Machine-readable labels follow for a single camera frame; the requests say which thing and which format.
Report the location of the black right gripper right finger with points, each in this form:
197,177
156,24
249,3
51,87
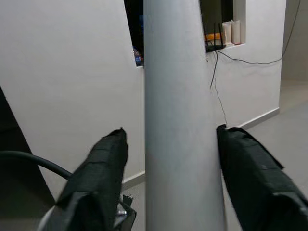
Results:
260,187

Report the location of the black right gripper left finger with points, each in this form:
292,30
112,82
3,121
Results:
96,180

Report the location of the white plastic table leg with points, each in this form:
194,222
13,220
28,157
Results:
178,120

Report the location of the black router with antennas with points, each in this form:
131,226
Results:
215,47

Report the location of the white paper roll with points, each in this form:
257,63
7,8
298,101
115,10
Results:
227,33
235,32

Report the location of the orange box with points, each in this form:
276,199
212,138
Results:
213,36

